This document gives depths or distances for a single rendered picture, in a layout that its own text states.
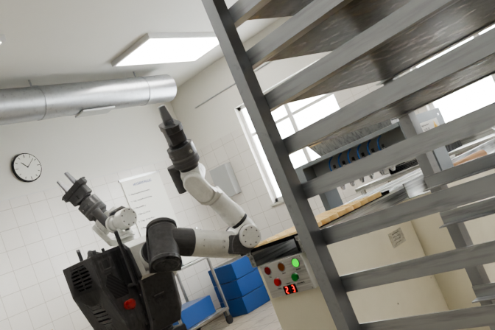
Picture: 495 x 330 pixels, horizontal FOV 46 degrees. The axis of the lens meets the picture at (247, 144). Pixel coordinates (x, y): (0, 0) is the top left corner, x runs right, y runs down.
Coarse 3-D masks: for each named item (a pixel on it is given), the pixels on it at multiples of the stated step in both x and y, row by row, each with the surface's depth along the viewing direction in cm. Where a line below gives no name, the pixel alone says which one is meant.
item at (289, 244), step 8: (408, 176) 340; (416, 176) 342; (392, 184) 323; (400, 184) 327; (376, 192) 310; (288, 240) 254; (264, 248) 244; (272, 248) 246; (280, 248) 249; (288, 248) 253; (248, 256) 240; (256, 256) 239; (264, 256) 242; (272, 256) 245; (256, 264) 238
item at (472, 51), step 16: (464, 48) 80; (480, 48) 78; (432, 64) 84; (448, 64) 82; (464, 64) 80; (400, 80) 88; (416, 80) 86; (432, 80) 84; (368, 96) 93; (384, 96) 91; (400, 96) 89; (336, 112) 98; (352, 112) 96; (368, 112) 93; (304, 128) 104; (320, 128) 101; (336, 128) 99; (288, 144) 107; (304, 144) 104
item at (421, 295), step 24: (360, 240) 238; (384, 240) 249; (408, 240) 260; (336, 264) 224; (360, 264) 233; (384, 264) 243; (384, 288) 237; (408, 288) 248; (432, 288) 260; (288, 312) 235; (312, 312) 226; (360, 312) 223; (384, 312) 232; (408, 312) 242; (432, 312) 253
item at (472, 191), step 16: (448, 192) 86; (464, 192) 84; (480, 192) 83; (384, 208) 95; (400, 208) 93; (416, 208) 91; (432, 208) 89; (448, 208) 87; (352, 224) 101; (368, 224) 98; (384, 224) 96; (336, 240) 104
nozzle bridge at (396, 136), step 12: (420, 120) 266; (432, 120) 274; (384, 132) 268; (396, 132) 273; (348, 144) 282; (372, 144) 283; (324, 156) 294; (336, 156) 299; (360, 156) 289; (444, 156) 269; (300, 168) 306; (312, 168) 311; (324, 168) 306; (444, 168) 265; (300, 180) 307; (324, 192) 312; (336, 192) 318; (324, 204) 313; (336, 204) 315
